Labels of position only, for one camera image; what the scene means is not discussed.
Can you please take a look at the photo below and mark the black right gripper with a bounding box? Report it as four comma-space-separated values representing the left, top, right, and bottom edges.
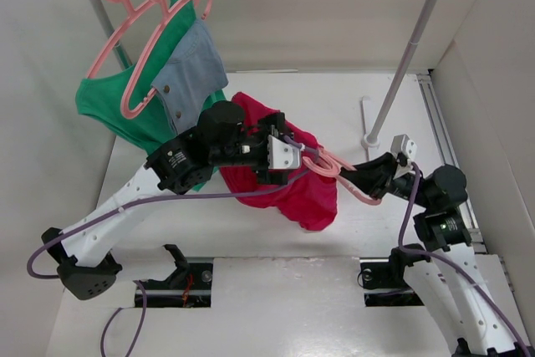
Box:
339, 150, 434, 208

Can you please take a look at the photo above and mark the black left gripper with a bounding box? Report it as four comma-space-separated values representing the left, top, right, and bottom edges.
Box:
211, 116, 293, 182

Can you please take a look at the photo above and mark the red t shirt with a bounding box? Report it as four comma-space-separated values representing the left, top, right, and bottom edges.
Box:
219, 91, 339, 232

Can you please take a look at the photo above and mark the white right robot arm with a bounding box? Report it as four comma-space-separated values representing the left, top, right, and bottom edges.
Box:
340, 153, 534, 356

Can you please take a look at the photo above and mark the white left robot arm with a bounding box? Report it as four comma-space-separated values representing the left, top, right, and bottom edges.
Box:
42, 101, 301, 300

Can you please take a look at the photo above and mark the green t shirt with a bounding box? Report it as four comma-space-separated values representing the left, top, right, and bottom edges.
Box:
74, 0, 229, 192

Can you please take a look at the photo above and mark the pink hanger with clothes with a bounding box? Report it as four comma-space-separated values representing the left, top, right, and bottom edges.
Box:
120, 0, 214, 119

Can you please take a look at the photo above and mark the blue denim garment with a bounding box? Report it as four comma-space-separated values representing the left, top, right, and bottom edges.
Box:
151, 19, 228, 134

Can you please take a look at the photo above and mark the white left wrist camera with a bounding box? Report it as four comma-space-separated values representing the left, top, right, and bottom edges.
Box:
267, 135, 301, 171

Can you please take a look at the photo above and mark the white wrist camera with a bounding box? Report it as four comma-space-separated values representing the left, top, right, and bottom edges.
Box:
267, 135, 301, 171
390, 135, 417, 179

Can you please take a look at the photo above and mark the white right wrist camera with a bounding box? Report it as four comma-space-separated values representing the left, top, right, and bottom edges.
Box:
390, 135, 417, 179

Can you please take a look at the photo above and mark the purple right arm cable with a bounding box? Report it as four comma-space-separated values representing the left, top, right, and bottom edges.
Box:
396, 161, 535, 357

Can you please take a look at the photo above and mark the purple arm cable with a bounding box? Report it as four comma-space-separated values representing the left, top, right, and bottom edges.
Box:
26, 135, 318, 357
396, 161, 535, 357

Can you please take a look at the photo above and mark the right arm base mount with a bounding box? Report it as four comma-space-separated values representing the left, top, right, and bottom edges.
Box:
357, 258, 423, 308

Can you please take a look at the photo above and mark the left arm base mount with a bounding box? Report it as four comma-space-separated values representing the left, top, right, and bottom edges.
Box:
142, 258, 214, 309

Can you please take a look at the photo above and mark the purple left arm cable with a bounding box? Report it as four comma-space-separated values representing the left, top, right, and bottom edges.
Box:
26, 135, 318, 357

